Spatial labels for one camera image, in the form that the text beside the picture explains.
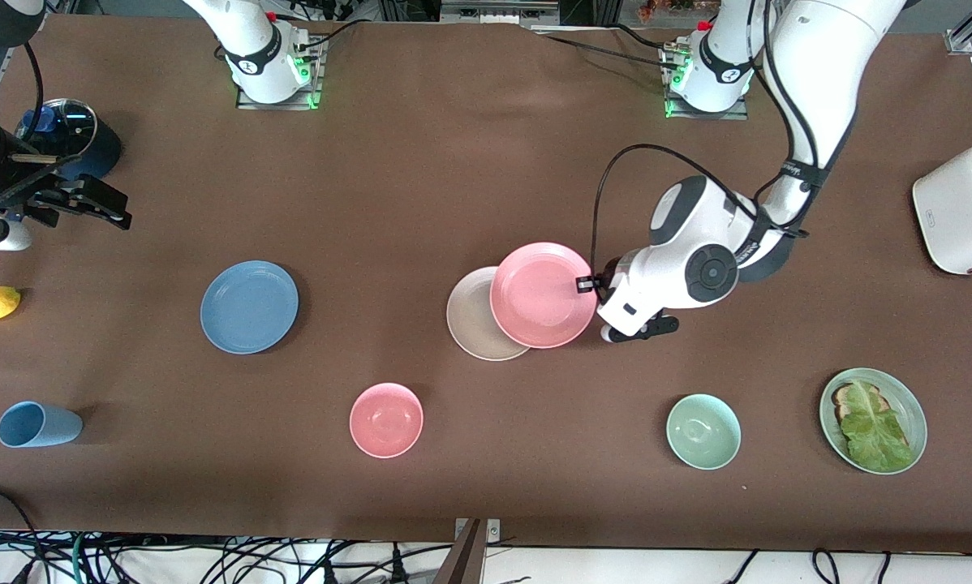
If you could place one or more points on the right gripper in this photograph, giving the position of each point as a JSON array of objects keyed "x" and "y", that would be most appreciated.
[{"x": 6, "y": 182}]

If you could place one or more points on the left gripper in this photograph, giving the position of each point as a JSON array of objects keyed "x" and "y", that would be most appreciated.
[{"x": 605, "y": 276}]

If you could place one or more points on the pink plate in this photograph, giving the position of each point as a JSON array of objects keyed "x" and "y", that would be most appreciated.
[{"x": 543, "y": 296}]

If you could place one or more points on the blue plate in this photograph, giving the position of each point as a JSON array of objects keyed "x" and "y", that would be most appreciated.
[{"x": 249, "y": 307}]

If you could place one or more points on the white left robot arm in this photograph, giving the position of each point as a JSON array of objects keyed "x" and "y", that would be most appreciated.
[{"x": 819, "y": 65}]

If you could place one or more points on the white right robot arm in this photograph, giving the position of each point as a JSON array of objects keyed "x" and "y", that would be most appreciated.
[{"x": 251, "y": 49}]

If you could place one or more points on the dark blue saucepan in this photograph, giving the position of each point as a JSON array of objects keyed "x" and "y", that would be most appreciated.
[{"x": 109, "y": 146}]

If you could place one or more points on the glass lid blue knob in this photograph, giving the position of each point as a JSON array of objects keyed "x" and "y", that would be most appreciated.
[{"x": 72, "y": 122}]

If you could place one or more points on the beige plate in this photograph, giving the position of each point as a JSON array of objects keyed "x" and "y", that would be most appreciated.
[{"x": 470, "y": 320}]

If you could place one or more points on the brown table cover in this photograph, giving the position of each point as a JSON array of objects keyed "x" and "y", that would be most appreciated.
[{"x": 486, "y": 178}]

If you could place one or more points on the mint green bowl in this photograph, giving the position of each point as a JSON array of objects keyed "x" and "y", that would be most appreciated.
[{"x": 703, "y": 431}]

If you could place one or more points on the blue cup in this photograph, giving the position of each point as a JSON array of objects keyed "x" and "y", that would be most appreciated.
[{"x": 40, "y": 426}]

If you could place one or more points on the pink bowl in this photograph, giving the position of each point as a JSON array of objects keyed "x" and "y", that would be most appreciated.
[{"x": 386, "y": 420}]

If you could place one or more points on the toast slice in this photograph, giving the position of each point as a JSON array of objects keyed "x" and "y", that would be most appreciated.
[{"x": 843, "y": 397}]

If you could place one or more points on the orange dried plant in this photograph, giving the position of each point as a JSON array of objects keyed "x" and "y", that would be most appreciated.
[{"x": 656, "y": 8}]

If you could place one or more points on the grey metal box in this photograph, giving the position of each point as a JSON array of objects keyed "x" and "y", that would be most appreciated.
[{"x": 498, "y": 10}]

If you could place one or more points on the green lettuce leaf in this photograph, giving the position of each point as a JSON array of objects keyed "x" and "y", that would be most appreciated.
[{"x": 875, "y": 438}]

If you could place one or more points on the green plate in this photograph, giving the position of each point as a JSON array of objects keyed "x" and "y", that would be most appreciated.
[{"x": 912, "y": 410}]

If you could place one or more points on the white toaster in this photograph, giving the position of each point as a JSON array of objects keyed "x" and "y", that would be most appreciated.
[{"x": 956, "y": 211}]

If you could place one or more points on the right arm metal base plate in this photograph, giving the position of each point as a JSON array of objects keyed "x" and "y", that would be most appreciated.
[{"x": 251, "y": 103}]

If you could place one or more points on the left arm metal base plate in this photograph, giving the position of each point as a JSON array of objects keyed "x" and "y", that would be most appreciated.
[{"x": 681, "y": 113}]

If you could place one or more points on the silver metal bracket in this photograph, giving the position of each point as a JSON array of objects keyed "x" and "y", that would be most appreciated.
[{"x": 492, "y": 531}]

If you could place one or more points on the dark camera pole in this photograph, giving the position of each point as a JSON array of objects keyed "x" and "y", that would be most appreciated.
[{"x": 463, "y": 560}]

